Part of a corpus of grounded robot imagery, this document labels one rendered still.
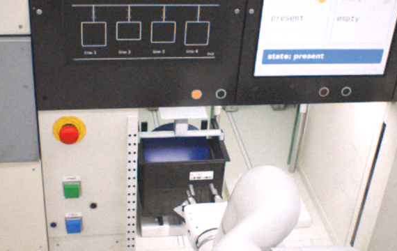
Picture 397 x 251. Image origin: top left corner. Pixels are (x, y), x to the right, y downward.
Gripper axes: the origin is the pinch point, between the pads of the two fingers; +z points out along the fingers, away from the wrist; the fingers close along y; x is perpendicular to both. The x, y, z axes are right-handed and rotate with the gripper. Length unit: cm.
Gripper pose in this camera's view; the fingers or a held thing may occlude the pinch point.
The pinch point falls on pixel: (201, 194)
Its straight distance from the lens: 139.8
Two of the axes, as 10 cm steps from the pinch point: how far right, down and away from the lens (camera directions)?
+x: 0.7, -8.4, -5.4
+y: 9.8, -0.3, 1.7
